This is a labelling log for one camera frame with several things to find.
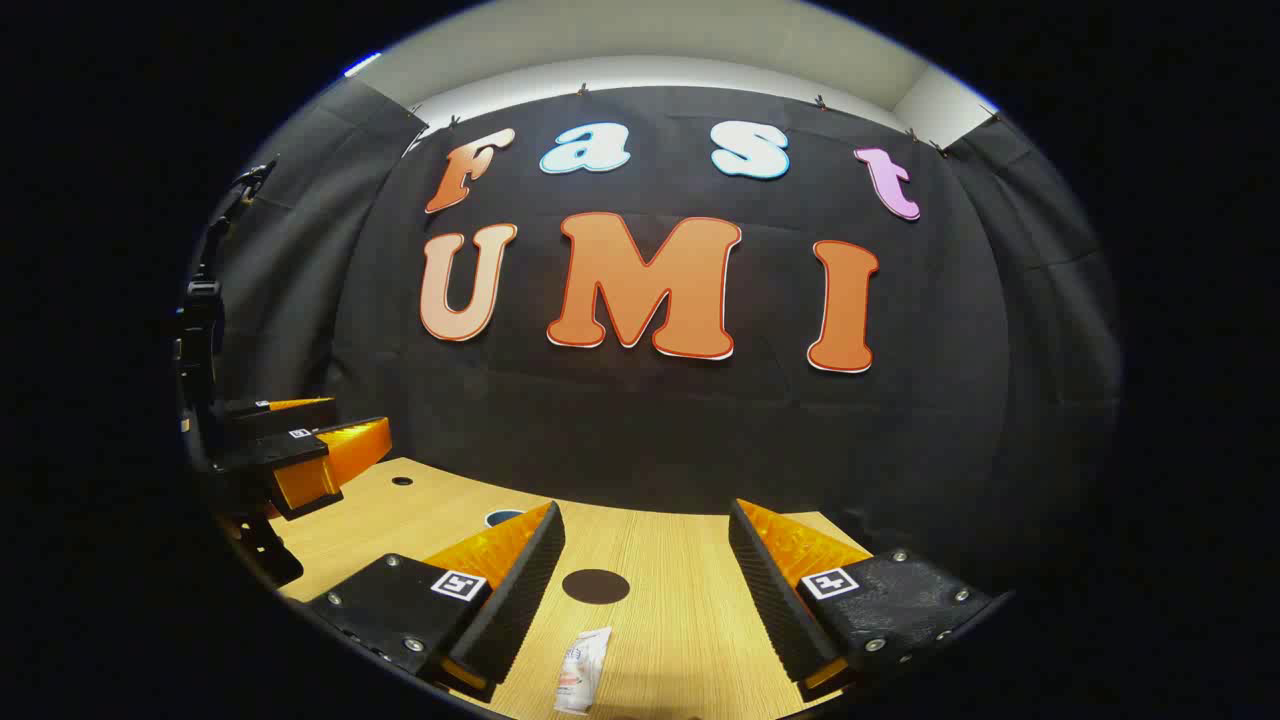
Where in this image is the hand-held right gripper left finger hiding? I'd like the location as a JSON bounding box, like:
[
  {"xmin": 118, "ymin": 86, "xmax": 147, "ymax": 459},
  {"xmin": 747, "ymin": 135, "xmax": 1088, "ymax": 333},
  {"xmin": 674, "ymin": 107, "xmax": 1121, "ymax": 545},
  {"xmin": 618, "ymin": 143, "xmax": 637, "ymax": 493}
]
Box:
[{"xmin": 303, "ymin": 500, "xmax": 567, "ymax": 704}]

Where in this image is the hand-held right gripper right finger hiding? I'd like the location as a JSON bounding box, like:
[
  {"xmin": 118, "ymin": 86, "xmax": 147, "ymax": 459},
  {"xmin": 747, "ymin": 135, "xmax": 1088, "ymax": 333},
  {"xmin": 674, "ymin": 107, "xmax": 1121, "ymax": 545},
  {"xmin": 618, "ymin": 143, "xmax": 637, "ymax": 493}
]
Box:
[{"xmin": 727, "ymin": 498, "xmax": 1015, "ymax": 703}]

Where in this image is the white toothpaste tube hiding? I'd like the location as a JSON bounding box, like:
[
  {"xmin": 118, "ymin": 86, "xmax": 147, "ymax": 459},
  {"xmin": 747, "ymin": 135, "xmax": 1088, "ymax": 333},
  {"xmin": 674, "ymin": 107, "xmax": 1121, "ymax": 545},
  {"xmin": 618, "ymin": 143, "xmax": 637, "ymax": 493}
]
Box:
[{"xmin": 554, "ymin": 627, "xmax": 613, "ymax": 715}]

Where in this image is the wooden desktop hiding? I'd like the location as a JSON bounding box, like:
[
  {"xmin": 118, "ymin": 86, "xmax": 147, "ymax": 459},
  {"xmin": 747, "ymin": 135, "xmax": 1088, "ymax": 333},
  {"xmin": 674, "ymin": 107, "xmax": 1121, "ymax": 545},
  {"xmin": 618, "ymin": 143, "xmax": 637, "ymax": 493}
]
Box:
[{"xmin": 268, "ymin": 457, "xmax": 876, "ymax": 720}]

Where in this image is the black backdrop cloth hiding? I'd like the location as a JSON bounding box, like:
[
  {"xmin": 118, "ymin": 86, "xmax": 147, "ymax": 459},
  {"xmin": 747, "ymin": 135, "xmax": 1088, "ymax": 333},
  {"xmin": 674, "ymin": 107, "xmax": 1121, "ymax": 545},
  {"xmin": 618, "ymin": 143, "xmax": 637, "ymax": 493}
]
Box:
[{"xmin": 200, "ymin": 78, "xmax": 1126, "ymax": 591}]

